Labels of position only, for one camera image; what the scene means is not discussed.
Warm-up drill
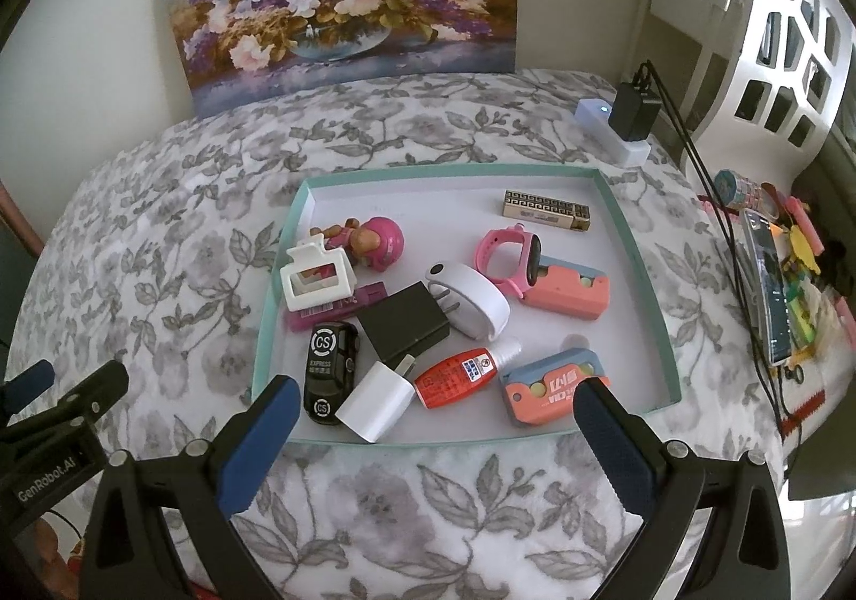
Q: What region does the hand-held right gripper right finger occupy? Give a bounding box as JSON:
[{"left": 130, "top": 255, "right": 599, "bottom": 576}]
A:
[{"left": 573, "top": 376, "right": 791, "bottom": 600}]

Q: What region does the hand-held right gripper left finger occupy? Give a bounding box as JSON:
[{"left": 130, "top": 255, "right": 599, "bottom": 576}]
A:
[{"left": 79, "top": 374, "right": 303, "bottom": 600}]

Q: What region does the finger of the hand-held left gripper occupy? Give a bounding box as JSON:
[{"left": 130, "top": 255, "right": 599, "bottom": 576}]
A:
[
  {"left": 0, "top": 359, "right": 56, "bottom": 423},
  {"left": 40, "top": 361, "right": 129, "bottom": 434}
]

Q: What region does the orange toy carrot knife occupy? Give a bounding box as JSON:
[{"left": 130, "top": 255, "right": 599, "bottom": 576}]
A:
[
  {"left": 498, "top": 349, "right": 611, "bottom": 427},
  {"left": 522, "top": 255, "right": 611, "bottom": 321}
]

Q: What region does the black toy car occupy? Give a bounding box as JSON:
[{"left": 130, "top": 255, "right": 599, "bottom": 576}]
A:
[{"left": 303, "top": 320, "right": 362, "bottom": 427}]

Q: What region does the white charger plug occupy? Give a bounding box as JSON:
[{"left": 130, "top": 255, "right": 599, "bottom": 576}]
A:
[{"left": 334, "top": 354, "right": 419, "bottom": 444}]

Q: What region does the white hair clip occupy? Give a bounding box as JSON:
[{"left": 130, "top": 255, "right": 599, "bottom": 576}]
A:
[{"left": 279, "top": 242, "right": 354, "bottom": 315}]

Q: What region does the red glue bottle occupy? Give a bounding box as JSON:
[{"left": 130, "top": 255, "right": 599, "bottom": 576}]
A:
[{"left": 413, "top": 336, "right": 523, "bottom": 410}]

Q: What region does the magenta packet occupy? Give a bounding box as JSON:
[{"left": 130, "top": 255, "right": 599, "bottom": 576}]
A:
[{"left": 284, "top": 280, "right": 389, "bottom": 333}]

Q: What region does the black charger block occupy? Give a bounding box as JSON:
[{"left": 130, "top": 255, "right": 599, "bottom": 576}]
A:
[{"left": 356, "top": 280, "right": 452, "bottom": 366}]

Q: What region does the white smartwatch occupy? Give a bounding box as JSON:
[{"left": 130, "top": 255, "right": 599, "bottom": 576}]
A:
[{"left": 423, "top": 262, "right": 513, "bottom": 340}]

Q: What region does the pink smartwatch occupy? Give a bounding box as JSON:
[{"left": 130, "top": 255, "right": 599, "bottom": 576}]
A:
[{"left": 475, "top": 227, "right": 544, "bottom": 305}]

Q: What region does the pink dog figure toy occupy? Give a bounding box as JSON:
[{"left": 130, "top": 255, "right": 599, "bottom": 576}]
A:
[{"left": 309, "top": 215, "right": 404, "bottom": 273}]

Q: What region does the gold patterned metal bar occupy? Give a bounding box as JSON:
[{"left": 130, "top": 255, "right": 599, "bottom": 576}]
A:
[{"left": 503, "top": 188, "right": 593, "bottom": 232}]

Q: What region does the shallow teal cardboard box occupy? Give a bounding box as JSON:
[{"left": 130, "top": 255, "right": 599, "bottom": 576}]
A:
[{"left": 250, "top": 162, "right": 683, "bottom": 447}]

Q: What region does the person's left hand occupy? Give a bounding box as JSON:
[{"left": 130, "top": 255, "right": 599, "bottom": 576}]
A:
[{"left": 36, "top": 523, "right": 85, "bottom": 578}]

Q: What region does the grey floral blanket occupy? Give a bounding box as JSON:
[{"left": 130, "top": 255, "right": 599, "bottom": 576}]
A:
[{"left": 0, "top": 68, "right": 804, "bottom": 600}]

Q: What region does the red toy strip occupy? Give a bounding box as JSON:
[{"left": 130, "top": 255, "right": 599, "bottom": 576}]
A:
[{"left": 781, "top": 389, "right": 830, "bottom": 434}]

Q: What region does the smartphone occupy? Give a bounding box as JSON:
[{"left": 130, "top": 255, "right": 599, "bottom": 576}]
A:
[{"left": 741, "top": 208, "right": 800, "bottom": 368}]

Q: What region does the pile of colourful toys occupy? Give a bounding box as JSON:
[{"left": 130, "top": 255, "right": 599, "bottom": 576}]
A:
[{"left": 776, "top": 181, "right": 852, "bottom": 374}]

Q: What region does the colourful cylinder toy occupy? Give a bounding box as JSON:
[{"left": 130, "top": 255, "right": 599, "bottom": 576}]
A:
[{"left": 712, "top": 168, "right": 763, "bottom": 211}]

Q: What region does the white power strip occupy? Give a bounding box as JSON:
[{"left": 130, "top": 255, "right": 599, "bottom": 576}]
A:
[{"left": 575, "top": 98, "right": 651, "bottom": 168}]

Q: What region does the black power adapter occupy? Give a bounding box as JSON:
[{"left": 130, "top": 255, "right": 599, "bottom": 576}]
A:
[{"left": 612, "top": 61, "right": 660, "bottom": 142}]

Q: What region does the white lattice panel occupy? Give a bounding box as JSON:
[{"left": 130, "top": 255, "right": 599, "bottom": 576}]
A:
[{"left": 692, "top": 0, "right": 856, "bottom": 173}]

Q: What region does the white cabinet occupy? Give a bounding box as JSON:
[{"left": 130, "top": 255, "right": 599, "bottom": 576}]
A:
[{"left": 629, "top": 0, "right": 743, "bottom": 126}]

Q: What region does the brown wooden rail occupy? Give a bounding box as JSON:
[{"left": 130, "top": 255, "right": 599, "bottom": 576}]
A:
[{"left": 0, "top": 185, "right": 45, "bottom": 256}]

